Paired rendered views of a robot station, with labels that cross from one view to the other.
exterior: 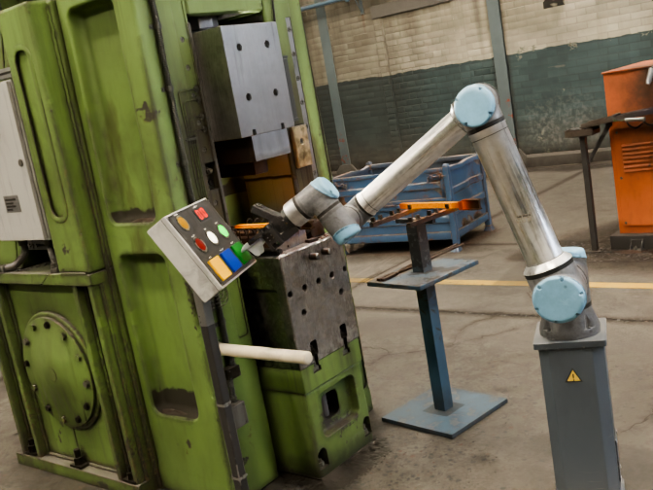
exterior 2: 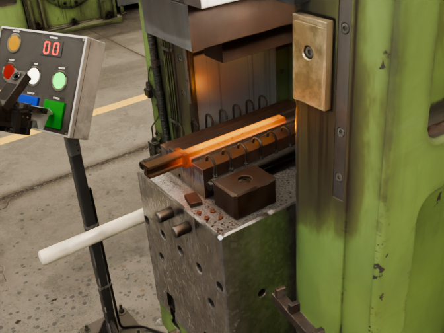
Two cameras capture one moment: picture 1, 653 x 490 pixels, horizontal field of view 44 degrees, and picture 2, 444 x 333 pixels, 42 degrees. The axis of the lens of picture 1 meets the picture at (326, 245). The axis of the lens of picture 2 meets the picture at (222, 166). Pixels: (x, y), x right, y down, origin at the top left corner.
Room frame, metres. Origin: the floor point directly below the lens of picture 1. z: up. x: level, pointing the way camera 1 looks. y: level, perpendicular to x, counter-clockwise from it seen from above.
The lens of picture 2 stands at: (3.54, -1.01, 1.65)
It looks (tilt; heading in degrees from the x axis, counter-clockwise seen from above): 30 degrees down; 107
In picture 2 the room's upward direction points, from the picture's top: 4 degrees counter-clockwise
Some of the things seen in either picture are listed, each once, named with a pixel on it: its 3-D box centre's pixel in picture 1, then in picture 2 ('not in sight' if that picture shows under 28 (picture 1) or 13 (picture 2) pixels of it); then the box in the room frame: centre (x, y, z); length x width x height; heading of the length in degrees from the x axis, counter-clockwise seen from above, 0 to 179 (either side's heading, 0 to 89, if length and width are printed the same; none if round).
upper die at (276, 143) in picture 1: (232, 149); (243, 0); (3.23, 0.30, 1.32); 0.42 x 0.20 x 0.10; 50
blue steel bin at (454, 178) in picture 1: (409, 202); not in sight; (7.10, -0.78, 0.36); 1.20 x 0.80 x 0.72; 55
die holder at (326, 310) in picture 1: (269, 297); (269, 231); (3.27, 0.27, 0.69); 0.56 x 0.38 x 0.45; 50
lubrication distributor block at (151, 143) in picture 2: not in sight; (157, 153); (2.89, 0.47, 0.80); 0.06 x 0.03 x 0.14; 140
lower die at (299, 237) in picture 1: (250, 237); (250, 140); (3.23, 0.30, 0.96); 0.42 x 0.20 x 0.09; 50
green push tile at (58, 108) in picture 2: (240, 253); (53, 114); (2.67, 0.29, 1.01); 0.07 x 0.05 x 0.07; 165
